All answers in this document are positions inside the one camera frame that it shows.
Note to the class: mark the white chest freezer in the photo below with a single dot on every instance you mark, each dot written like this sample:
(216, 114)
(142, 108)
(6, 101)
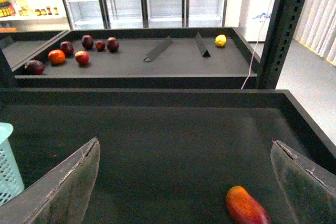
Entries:
(254, 19)

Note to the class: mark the black perforated shelf post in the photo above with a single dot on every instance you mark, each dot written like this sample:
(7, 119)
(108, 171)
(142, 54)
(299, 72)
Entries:
(284, 19)

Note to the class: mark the orange round fruit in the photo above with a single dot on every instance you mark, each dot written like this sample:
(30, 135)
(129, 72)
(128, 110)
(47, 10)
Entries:
(56, 57)

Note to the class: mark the red orange mango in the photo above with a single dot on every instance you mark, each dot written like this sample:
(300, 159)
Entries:
(243, 208)

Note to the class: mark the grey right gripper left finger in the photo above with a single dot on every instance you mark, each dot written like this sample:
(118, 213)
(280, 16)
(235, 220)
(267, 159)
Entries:
(60, 196)

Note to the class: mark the left black display tray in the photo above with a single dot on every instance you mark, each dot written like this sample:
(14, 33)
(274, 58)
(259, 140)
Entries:
(17, 46)

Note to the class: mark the black triangular divider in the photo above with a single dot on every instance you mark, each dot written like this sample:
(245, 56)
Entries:
(201, 46)

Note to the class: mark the dark red apple back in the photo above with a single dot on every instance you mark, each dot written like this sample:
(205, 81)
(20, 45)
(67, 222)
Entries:
(87, 42)

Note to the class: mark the light blue plastic basket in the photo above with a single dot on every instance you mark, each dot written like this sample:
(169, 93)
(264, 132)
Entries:
(11, 180)

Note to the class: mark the yellow lemon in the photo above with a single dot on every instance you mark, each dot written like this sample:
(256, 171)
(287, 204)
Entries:
(220, 41)

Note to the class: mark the flat black divider strip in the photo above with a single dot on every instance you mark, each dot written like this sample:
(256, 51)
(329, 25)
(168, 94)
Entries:
(156, 51)

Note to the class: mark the far black display tray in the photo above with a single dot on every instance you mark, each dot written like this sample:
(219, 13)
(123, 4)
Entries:
(179, 66)

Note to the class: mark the dark red apple left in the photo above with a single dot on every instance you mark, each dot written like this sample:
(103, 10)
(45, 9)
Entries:
(67, 48)

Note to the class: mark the small dark red apple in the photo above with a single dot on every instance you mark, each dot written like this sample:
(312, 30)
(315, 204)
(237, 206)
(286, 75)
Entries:
(100, 45)

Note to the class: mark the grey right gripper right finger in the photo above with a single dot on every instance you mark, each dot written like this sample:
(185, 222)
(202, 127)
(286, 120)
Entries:
(308, 188)

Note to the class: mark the white shelf with jars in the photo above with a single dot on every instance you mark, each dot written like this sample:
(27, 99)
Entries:
(33, 15)

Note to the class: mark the white vertical blinds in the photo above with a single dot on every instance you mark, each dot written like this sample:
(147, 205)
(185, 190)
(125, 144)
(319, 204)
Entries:
(316, 28)

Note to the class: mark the red apple on far tray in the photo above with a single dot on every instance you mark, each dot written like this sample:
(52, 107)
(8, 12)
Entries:
(82, 57)

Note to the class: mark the dark red apple right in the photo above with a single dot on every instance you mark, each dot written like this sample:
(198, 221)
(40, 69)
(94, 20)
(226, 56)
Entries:
(112, 44)

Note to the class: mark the dark purple fruit front left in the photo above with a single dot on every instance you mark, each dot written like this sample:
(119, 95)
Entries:
(34, 67)

